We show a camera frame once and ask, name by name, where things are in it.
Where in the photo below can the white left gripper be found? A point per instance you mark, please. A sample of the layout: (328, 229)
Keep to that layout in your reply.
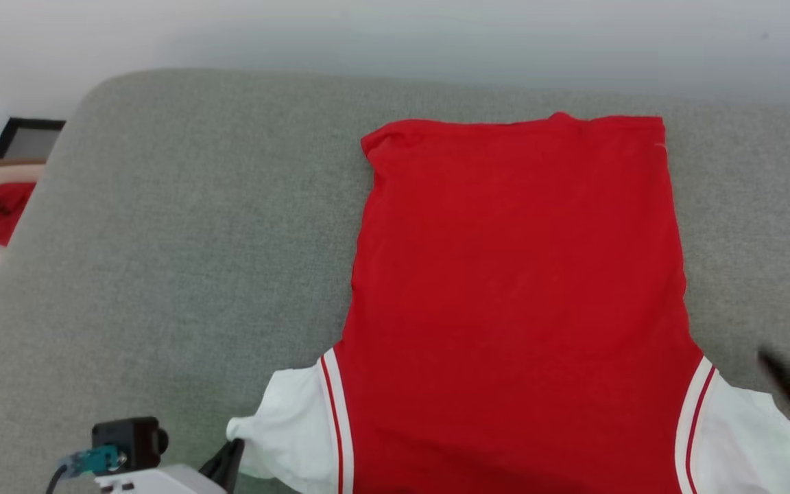
(162, 481)

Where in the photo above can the red and white t-shirt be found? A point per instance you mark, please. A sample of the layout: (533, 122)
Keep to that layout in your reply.
(518, 274)

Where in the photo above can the grey fabric sofa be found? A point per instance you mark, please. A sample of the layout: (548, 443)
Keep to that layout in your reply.
(175, 240)

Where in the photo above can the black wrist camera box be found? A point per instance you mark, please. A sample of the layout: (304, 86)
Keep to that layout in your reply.
(127, 439)

